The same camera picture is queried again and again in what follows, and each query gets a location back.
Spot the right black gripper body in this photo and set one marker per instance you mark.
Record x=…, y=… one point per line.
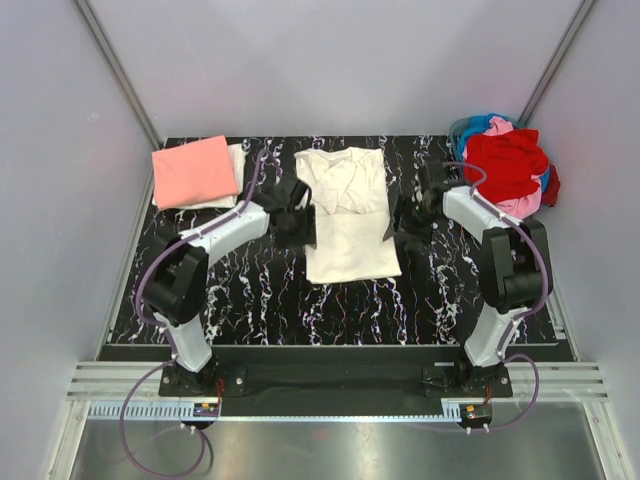
x=416, y=221

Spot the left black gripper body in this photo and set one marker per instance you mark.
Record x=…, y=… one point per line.
x=299, y=229

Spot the cream white t shirt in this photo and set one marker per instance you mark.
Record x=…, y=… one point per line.
x=349, y=193

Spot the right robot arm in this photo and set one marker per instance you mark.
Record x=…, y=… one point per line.
x=515, y=275

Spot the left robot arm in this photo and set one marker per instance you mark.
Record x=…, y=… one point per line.
x=173, y=290

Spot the folded white t shirt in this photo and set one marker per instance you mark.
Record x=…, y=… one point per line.
x=235, y=175

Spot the folded pink t shirt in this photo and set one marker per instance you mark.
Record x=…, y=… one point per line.
x=192, y=170

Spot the pink t shirt in basket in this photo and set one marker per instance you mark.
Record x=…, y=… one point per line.
x=525, y=205

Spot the blue t shirt in basket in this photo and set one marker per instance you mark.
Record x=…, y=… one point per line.
x=503, y=161

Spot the red t shirt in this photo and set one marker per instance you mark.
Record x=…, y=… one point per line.
x=515, y=165

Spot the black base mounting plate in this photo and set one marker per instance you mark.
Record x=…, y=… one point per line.
x=434, y=371

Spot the aluminium rail front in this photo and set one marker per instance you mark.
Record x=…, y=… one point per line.
x=554, y=381

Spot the white slotted cable duct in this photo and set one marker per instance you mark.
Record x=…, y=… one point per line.
x=437, y=411

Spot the right aluminium frame post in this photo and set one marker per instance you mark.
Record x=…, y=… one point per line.
x=570, y=35

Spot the aluminium frame post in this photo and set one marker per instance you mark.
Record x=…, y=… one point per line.
x=570, y=35
x=104, y=45

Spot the left aluminium frame post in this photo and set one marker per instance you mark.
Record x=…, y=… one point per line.
x=104, y=45

